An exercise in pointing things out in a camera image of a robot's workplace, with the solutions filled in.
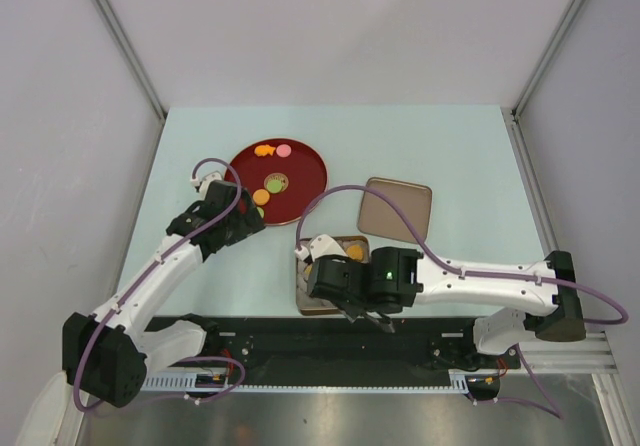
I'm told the round red plate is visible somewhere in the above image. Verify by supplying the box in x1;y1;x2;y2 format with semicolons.
231;138;328;226

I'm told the gold tin lid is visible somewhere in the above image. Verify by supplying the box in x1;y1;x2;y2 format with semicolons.
357;177;433;244

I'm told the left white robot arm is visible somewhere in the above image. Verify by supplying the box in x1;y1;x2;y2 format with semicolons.
62;180;265;412

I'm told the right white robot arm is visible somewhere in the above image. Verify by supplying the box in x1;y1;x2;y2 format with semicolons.
306;247;586;367

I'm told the gold square cookie tin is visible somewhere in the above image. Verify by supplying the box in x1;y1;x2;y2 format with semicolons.
295;236;370;316

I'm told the green round cookie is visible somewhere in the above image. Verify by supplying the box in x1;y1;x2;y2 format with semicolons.
266;179;283;194

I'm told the orange fish cookie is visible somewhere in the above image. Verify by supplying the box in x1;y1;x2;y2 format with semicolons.
254;144;276;157

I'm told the pink round cookie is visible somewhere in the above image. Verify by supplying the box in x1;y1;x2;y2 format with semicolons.
276;144;292;158

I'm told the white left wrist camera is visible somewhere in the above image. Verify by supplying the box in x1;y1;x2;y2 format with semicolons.
190;171;223;194

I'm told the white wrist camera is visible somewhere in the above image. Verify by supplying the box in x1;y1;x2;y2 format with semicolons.
294;234;347;265
190;171;223;194

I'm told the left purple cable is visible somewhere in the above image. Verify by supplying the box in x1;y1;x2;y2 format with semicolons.
72;157;246;413

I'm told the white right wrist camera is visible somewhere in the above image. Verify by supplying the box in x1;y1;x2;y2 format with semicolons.
294;234;347;265

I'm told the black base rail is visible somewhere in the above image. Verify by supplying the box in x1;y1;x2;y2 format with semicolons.
149;315;521;387

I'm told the white cable duct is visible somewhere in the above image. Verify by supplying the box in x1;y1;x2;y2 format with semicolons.
139;369;241;392

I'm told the left aluminium frame post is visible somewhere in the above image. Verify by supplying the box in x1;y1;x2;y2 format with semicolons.
91;0;168;124

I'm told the aluminium frame post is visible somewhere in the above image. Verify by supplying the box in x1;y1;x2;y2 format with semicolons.
91;0;168;124
511;0;588;119

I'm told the right aluminium frame post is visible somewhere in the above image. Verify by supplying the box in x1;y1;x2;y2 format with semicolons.
511;0;588;119

